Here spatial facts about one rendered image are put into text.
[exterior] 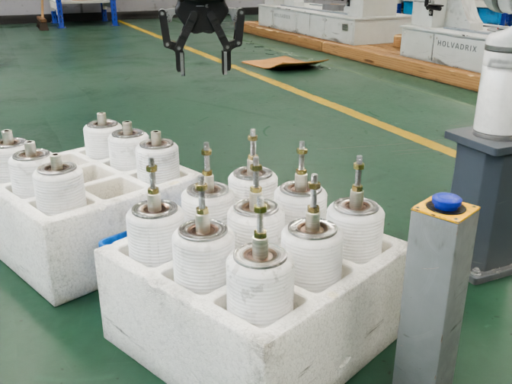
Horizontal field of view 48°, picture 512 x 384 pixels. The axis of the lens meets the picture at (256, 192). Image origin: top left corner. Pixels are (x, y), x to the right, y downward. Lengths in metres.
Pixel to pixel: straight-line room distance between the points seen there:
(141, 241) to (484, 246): 0.72
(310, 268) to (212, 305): 0.15
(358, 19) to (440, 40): 0.87
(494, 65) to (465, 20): 2.45
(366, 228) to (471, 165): 0.38
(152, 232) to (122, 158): 0.47
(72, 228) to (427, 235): 0.67
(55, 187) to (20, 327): 0.27
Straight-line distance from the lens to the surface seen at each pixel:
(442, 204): 0.82
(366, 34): 4.33
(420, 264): 0.85
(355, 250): 0.95
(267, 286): 0.77
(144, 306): 0.94
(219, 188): 1.03
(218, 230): 0.87
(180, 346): 0.90
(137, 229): 0.94
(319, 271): 0.87
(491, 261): 1.32
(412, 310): 0.89
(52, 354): 1.09
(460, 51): 3.45
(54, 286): 1.19
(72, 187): 1.17
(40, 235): 1.15
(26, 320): 1.20
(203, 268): 0.85
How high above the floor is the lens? 0.63
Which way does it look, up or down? 22 degrees down
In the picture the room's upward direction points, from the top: straight up
